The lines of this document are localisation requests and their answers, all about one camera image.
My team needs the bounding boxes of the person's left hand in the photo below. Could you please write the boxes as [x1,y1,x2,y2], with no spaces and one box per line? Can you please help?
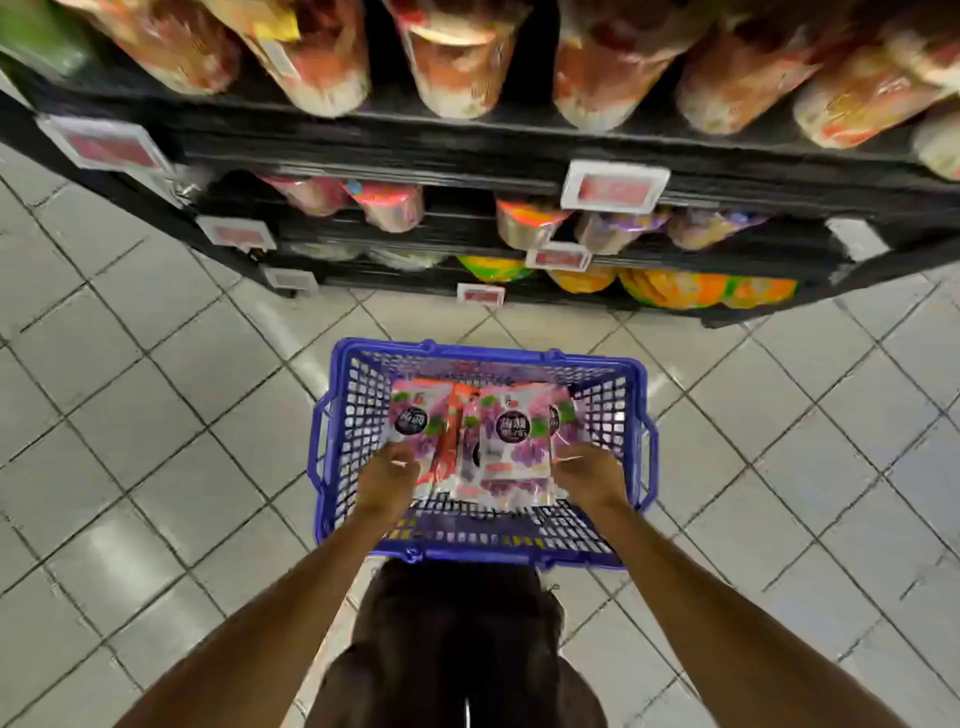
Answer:
[356,440,423,530]

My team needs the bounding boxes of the person's right hand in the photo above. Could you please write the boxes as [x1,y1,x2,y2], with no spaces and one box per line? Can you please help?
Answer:
[551,442,630,519]

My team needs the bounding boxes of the red strawberry jelly bag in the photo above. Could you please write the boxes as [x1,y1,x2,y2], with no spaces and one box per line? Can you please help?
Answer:
[431,382,481,485]

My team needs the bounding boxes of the pouches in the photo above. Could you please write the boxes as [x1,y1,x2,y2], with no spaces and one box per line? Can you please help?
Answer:
[388,378,586,511]

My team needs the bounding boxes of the blue plastic shopping basket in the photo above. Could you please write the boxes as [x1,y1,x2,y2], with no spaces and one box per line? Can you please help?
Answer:
[307,337,661,571]

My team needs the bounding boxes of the black low shelf rack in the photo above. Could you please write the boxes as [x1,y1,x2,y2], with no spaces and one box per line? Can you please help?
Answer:
[0,0,960,330]

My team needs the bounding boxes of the person's right forearm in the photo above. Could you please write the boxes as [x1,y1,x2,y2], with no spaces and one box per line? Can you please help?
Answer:
[599,502,909,728]

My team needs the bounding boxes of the person's left forearm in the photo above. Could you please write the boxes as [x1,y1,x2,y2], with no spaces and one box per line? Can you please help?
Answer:
[116,509,399,728]

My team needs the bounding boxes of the person's left leg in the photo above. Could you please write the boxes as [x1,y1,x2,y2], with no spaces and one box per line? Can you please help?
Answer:
[307,558,466,728]

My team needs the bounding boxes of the person's leg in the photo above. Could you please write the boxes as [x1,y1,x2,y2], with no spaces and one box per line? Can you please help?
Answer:
[464,558,609,728]
[307,558,466,728]

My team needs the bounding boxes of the person's right leg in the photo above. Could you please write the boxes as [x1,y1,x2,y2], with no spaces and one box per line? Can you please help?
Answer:
[464,558,609,728]

